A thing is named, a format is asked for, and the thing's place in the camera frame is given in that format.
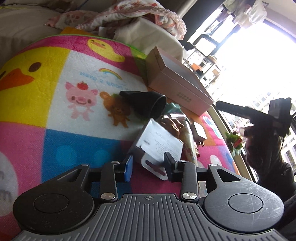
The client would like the teal plastic toy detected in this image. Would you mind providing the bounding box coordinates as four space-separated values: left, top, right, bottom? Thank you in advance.
164 102 184 114

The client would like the potted pink flower plant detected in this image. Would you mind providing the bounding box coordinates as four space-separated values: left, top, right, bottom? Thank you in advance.
225 131 243 157

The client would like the dark red chrome bottle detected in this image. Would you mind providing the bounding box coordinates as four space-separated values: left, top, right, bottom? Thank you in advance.
161 113 190 123

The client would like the metal balcony shelf rack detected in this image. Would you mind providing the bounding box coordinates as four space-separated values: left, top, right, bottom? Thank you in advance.
182 47 221 88

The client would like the patterned cream tube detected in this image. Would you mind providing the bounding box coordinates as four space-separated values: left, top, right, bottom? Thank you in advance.
180 120 198 166

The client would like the colourful duck play mat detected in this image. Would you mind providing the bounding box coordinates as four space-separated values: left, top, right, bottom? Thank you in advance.
0 34 240 241

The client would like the white power adapter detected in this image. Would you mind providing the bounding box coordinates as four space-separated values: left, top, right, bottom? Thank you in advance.
190 121 207 146

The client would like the black cone-shaped object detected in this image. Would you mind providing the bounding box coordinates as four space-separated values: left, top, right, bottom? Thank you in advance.
119 91 167 119

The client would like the pink cardboard box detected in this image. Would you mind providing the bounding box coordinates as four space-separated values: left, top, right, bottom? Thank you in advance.
145 47 213 115

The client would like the beige covered sofa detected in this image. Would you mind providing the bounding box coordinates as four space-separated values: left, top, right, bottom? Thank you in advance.
1 1 187 65

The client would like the pink white floral blanket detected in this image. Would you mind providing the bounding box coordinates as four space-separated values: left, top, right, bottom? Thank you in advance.
45 1 187 40

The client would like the white paper packaged item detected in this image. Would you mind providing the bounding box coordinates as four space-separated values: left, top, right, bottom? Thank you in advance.
128 118 183 181

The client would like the orange table cloth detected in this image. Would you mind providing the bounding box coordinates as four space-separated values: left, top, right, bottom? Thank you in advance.
60 27 94 36

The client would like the hanging laundry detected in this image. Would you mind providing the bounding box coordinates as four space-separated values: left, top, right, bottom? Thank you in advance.
223 0 267 28

